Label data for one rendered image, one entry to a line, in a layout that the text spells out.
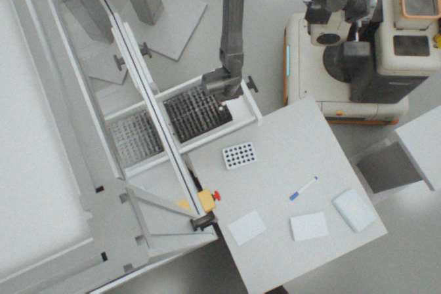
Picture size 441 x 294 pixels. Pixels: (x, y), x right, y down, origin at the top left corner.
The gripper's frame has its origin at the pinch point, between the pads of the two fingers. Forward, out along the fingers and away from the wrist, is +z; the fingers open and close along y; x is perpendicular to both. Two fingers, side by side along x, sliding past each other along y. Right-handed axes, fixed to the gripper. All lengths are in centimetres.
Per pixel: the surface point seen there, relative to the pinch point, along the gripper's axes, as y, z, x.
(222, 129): 0.4, 13.5, 8.7
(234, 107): -6.8, 12.4, 1.2
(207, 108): 5.1, 8.8, 0.1
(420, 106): -137, 70, 13
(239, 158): -3.5, 16.0, 21.2
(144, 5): 8, 77, -90
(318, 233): -22, 9, 57
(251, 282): 6, 19, 67
